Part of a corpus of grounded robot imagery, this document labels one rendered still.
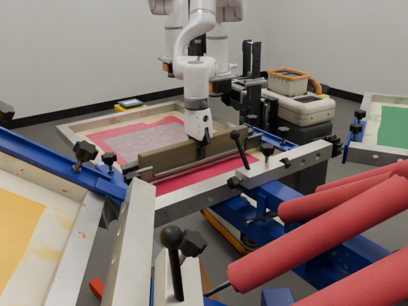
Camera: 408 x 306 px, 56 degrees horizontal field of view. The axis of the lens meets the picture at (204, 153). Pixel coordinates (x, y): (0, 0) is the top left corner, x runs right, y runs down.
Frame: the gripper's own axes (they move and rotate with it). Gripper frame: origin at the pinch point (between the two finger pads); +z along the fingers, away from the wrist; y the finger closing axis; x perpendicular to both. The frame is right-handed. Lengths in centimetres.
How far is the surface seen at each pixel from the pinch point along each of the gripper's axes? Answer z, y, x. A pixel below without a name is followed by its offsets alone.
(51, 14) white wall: -19, 368, -54
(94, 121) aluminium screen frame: 3, 57, 14
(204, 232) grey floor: 101, 77, -55
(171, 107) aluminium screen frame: 4, 57, -23
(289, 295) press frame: -3, -63, 24
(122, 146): 6.0, 32.0, 13.0
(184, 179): 6.1, -3.9, 8.0
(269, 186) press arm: -2.5, -33.5, 0.7
